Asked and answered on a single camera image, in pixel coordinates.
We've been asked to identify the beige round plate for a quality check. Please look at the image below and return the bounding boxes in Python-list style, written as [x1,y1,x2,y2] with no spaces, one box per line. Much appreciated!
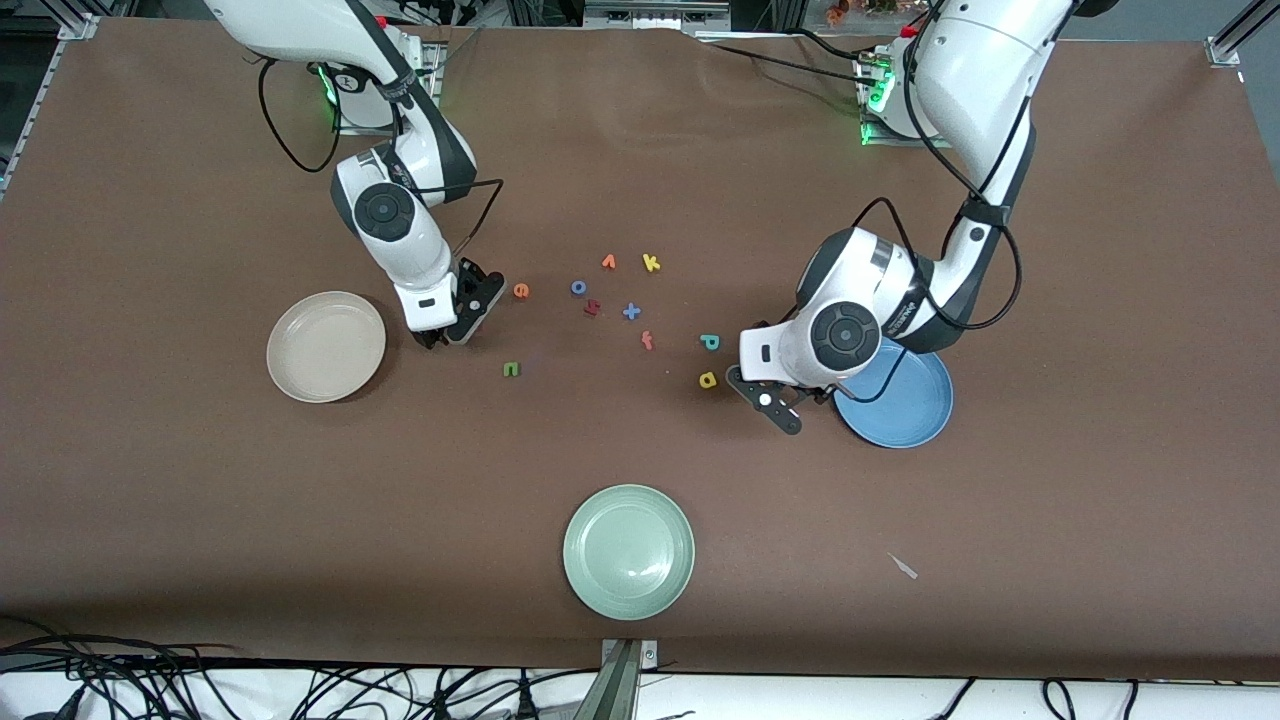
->
[266,291,388,404]

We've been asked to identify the blue round plate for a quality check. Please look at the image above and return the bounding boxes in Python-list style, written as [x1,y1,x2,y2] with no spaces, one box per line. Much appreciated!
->
[833,340,954,449]

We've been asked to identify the aluminium background frame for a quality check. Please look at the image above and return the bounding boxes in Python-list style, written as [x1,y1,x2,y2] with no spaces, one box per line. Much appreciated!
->
[505,0,801,33]

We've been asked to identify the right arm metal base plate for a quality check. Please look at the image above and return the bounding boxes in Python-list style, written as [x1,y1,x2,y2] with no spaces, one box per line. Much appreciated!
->
[333,42,443,137]

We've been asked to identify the metal table edge bracket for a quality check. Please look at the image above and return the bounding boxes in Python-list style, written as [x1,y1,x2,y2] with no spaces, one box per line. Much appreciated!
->
[600,638,659,720]

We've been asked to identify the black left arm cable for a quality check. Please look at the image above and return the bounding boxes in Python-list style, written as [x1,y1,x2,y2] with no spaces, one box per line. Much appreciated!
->
[850,40,1024,406]

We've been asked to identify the aluminium frame rail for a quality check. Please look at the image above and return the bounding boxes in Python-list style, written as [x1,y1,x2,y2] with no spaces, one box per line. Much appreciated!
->
[0,15,101,201]
[1205,0,1280,69]

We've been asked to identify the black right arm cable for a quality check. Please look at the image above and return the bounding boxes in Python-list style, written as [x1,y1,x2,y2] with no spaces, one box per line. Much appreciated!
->
[258,55,504,263]

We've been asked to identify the black cable on table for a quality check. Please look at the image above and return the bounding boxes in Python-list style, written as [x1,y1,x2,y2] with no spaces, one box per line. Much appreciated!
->
[692,30,883,91]

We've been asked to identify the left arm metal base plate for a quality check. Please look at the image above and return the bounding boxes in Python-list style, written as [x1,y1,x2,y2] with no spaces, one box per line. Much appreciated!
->
[858,55,967,150]

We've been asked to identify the black floor cables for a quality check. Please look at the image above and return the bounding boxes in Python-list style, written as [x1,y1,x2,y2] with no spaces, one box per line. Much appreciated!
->
[925,678,1141,720]

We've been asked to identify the green round plate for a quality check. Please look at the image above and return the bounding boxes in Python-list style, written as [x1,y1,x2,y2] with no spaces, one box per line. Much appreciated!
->
[562,484,696,622]

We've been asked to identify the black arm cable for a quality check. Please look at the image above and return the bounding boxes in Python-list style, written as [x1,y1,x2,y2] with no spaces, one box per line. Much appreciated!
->
[258,55,504,263]
[850,40,1024,406]

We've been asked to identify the black floor cable bundle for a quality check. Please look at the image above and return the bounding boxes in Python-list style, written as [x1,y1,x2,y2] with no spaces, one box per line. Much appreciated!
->
[0,618,601,720]

